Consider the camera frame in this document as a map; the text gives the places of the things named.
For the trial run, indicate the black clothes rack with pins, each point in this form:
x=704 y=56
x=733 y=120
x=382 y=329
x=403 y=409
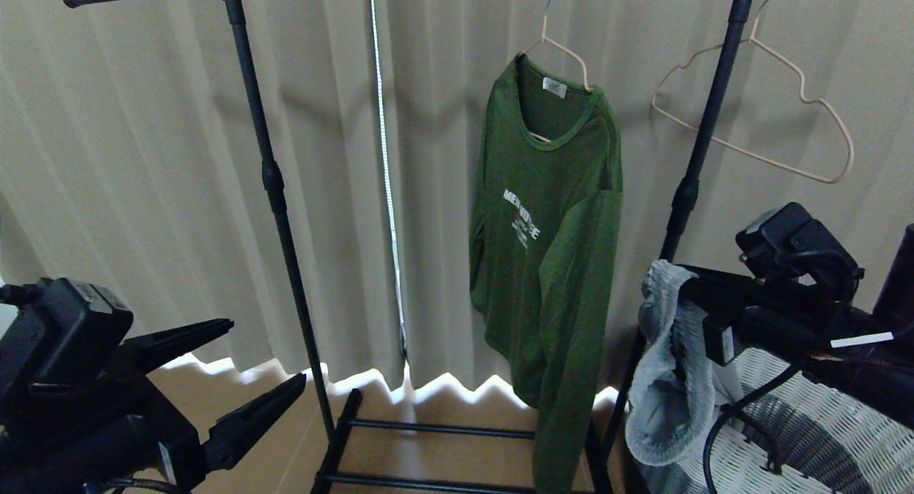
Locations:
x=271 y=173

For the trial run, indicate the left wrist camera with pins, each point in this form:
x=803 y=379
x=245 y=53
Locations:
x=64 y=330

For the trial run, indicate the beige curtain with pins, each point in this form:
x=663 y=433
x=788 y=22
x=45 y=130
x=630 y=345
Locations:
x=143 y=123

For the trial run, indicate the pink clothes hanger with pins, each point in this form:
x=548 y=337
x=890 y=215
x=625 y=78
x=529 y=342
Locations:
x=544 y=23
x=851 y=148

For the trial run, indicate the green printed shirt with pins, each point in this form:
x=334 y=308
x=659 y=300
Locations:
x=571 y=265

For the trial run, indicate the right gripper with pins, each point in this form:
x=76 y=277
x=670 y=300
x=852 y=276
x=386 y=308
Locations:
x=785 y=337

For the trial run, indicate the white laundry basket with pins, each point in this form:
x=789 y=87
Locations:
x=821 y=437

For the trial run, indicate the pale grey garment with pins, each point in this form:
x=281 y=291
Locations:
x=664 y=408

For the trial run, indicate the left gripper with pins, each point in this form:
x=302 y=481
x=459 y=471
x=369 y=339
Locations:
x=93 y=444

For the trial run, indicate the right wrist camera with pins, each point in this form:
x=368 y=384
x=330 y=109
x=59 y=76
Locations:
x=792 y=244

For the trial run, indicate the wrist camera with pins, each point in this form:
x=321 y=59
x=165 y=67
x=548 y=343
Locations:
x=792 y=244
x=64 y=330

